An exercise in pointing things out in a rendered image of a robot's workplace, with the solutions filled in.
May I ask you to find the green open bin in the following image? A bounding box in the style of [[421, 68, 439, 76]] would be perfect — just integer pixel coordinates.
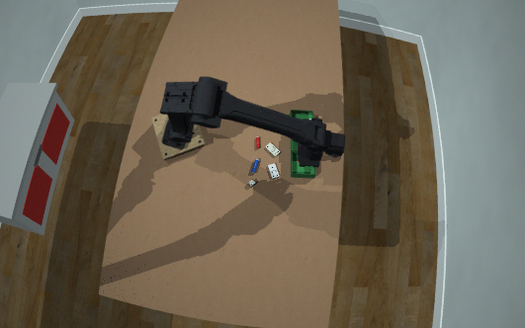
[[291, 110, 316, 178]]

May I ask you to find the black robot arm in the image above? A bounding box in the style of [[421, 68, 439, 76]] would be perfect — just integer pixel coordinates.
[[160, 76, 345, 161]]

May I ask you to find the blue aa battery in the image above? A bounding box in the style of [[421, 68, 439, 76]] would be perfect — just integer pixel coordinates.
[[252, 159, 259, 173]]

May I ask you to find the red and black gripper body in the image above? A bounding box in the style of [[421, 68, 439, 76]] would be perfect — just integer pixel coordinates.
[[298, 143, 319, 167]]

